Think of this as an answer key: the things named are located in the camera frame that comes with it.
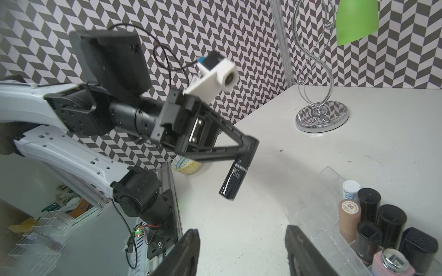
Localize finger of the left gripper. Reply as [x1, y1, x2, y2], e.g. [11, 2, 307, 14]
[198, 103, 259, 154]
[174, 144, 250, 162]

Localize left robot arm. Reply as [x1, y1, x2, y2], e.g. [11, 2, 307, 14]
[1, 24, 259, 227]

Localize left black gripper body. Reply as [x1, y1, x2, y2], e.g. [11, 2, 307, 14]
[150, 89, 204, 151]

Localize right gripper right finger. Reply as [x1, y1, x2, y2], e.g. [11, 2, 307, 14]
[284, 225, 338, 276]

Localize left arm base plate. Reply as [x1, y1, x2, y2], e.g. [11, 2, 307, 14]
[141, 189, 183, 260]

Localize pink blue gradient lipstick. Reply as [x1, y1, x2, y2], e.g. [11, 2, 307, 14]
[371, 248, 416, 276]

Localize brown lipstick tube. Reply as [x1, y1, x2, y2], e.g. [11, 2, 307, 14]
[338, 199, 361, 244]

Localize clear acrylic lipstick organizer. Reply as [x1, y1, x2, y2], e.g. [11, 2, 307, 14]
[281, 165, 442, 276]

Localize clear white lip tube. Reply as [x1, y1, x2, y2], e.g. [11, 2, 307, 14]
[342, 180, 361, 202]

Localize chrome wire stand green leaves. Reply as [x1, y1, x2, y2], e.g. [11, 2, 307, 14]
[293, 1, 379, 134]

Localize yellow patterned plate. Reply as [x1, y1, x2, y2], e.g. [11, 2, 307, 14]
[170, 155, 201, 175]

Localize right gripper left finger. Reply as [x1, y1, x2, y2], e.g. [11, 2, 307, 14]
[151, 229, 200, 276]

